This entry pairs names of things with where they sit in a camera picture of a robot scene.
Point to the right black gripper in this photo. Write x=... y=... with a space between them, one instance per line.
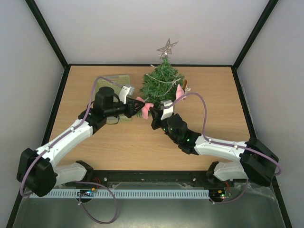
x=156 y=120

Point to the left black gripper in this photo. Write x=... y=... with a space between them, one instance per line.
x=131 y=107

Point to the pink ornaments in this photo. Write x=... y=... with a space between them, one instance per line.
x=145 y=110

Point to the small green christmas tree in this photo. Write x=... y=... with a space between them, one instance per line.
x=161 y=83

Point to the pink felt triangle ornament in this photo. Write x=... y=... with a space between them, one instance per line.
x=180 y=91

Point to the brown gingerbread ornament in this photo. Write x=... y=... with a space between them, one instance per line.
x=185 y=86

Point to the silver star ornament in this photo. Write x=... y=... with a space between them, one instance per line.
x=167 y=49

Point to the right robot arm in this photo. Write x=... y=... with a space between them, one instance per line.
x=250 y=160

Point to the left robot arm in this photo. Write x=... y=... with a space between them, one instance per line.
x=38 y=170

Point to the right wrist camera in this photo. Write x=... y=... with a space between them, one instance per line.
x=167 y=107

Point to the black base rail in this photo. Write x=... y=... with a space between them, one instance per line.
x=204 y=179

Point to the white slotted cable duct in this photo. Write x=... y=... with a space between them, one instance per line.
x=129 y=194

